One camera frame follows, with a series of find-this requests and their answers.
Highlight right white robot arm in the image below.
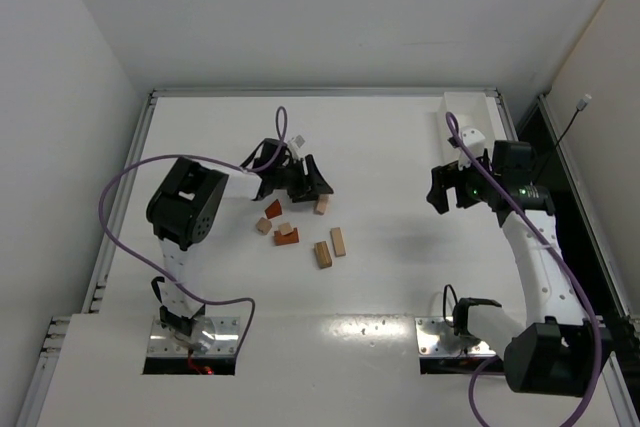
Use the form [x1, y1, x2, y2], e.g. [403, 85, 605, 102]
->
[426, 138, 611, 397]

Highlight black hanging cable white plug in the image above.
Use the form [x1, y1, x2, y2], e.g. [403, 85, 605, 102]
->
[533, 93, 592, 184]

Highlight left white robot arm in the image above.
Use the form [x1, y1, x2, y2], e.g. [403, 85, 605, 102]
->
[146, 138, 334, 343]

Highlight red-brown wedge block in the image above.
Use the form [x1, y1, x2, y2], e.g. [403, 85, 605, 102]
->
[264, 199, 283, 219]

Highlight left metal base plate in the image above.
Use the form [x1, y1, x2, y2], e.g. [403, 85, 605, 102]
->
[146, 316, 240, 359]

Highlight light long wood block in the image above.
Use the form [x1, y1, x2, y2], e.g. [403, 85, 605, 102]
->
[314, 194, 330, 215]
[330, 227, 347, 257]

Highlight metal base plate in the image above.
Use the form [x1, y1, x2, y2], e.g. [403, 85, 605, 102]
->
[146, 316, 240, 359]
[414, 316, 494, 360]

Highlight white plastic box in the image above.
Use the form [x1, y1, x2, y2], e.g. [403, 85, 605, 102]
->
[436, 92, 496, 164]

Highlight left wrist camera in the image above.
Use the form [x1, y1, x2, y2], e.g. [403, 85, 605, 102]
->
[287, 135, 306, 159]

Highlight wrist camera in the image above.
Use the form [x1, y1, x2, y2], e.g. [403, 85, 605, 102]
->
[448, 127, 486, 171]
[287, 135, 306, 159]

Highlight dark striped wood block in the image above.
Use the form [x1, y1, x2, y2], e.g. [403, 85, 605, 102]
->
[314, 241, 333, 269]

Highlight red-brown notched block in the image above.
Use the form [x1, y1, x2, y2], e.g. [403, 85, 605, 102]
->
[273, 227, 300, 246]

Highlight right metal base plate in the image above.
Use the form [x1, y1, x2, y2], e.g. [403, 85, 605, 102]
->
[414, 316, 494, 360]

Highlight small light wood cube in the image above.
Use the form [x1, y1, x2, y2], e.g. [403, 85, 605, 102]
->
[278, 222, 294, 236]

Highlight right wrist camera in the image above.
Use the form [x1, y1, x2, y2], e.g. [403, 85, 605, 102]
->
[448, 127, 486, 171]

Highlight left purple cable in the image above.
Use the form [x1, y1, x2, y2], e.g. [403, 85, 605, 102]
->
[98, 106, 289, 348]

